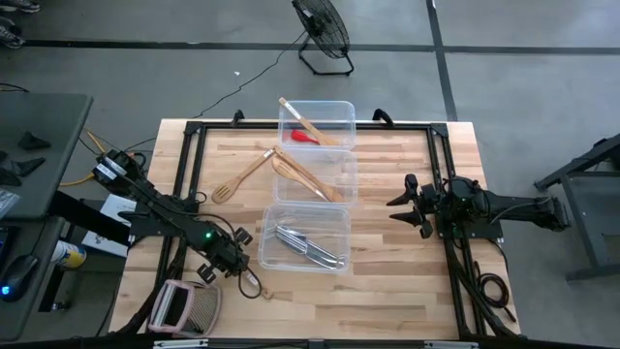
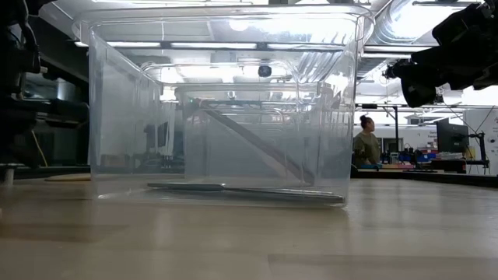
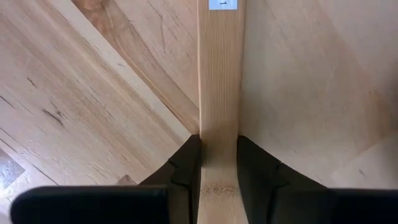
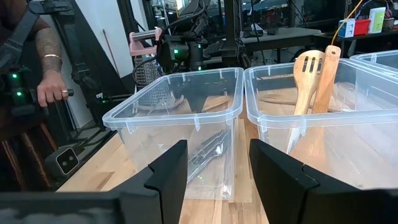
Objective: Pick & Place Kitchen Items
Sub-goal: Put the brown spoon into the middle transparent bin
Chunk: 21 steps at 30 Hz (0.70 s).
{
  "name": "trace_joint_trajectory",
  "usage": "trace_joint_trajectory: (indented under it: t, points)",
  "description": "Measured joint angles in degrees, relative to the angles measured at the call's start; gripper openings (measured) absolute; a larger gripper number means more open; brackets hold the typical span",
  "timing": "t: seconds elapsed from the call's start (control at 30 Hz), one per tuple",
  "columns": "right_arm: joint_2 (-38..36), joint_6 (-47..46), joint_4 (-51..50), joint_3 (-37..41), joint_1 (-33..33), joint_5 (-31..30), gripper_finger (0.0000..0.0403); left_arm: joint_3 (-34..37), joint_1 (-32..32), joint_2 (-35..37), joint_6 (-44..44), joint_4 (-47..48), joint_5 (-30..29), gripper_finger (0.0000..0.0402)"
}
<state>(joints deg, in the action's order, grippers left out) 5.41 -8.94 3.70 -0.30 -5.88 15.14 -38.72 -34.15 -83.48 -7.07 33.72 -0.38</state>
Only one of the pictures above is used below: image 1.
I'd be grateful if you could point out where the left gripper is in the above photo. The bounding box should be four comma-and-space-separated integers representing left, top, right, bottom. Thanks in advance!
196, 226, 254, 285

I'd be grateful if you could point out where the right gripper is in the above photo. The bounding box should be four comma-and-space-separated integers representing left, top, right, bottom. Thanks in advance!
386, 173, 454, 239

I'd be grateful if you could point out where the wooden spoon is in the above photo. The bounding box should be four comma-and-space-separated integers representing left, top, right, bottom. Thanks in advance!
244, 272, 275, 300

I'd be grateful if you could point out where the wooden slotted spatula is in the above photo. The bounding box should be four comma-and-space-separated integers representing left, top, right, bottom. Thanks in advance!
210, 146, 278, 205

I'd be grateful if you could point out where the wooden salad fork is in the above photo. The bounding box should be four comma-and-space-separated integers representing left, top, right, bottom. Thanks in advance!
270, 157, 333, 203

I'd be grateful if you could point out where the long wooden turner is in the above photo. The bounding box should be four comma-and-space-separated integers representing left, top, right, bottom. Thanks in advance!
277, 97, 342, 147

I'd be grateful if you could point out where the red silicone spatula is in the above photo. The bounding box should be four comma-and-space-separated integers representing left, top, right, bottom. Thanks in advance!
289, 129, 322, 146

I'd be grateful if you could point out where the clear plastic bin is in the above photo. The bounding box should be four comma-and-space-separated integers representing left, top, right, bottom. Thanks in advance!
271, 147, 360, 208
277, 99, 358, 151
256, 203, 354, 276

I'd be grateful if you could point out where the white booklet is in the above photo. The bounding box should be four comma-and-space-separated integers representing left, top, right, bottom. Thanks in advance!
80, 193, 140, 258

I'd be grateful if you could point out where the white and yellow can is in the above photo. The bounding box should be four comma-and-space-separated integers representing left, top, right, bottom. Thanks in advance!
50, 240, 88, 270

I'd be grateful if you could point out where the black metal stand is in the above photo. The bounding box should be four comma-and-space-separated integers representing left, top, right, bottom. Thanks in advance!
532, 133, 620, 282

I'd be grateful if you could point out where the black floor fan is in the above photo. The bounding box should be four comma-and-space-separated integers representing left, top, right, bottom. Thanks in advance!
291, 0, 356, 78

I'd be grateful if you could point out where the dark desk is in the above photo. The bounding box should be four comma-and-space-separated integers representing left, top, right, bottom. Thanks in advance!
0, 215, 67, 343

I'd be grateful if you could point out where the black computer mouse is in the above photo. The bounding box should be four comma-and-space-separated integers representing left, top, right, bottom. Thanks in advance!
0, 254, 39, 302

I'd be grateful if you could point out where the black plastic part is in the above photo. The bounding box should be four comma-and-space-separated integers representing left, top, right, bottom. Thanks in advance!
17, 131, 52, 150
0, 167, 23, 188
12, 157, 47, 178

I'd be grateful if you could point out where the grey side table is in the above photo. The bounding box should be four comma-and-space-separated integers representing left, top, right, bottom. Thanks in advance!
0, 91, 94, 222

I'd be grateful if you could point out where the clear plastic packet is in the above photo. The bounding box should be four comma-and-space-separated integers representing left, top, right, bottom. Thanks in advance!
0, 188, 20, 219

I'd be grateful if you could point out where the person's shoe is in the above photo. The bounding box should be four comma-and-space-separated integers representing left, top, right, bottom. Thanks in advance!
0, 0, 43, 15
0, 16, 26, 49

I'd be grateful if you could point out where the pink handled box grater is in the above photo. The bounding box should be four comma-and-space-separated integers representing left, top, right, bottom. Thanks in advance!
146, 278, 223, 338

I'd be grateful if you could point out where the black aluminium table frame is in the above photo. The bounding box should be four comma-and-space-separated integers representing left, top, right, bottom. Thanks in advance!
113, 118, 518, 340

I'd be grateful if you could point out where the silver bracket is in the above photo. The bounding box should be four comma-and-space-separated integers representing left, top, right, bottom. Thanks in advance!
423, 340, 480, 349
153, 338, 209, 349

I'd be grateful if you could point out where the coiled black cable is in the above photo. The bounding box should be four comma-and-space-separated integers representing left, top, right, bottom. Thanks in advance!
473, 261, 518, 324

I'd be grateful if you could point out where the yellow extension cord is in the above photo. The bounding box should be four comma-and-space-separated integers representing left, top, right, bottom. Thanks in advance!
60, 128, 121, 188

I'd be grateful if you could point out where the black fan cable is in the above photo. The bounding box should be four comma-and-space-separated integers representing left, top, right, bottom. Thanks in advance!
191, 31, 307, 120

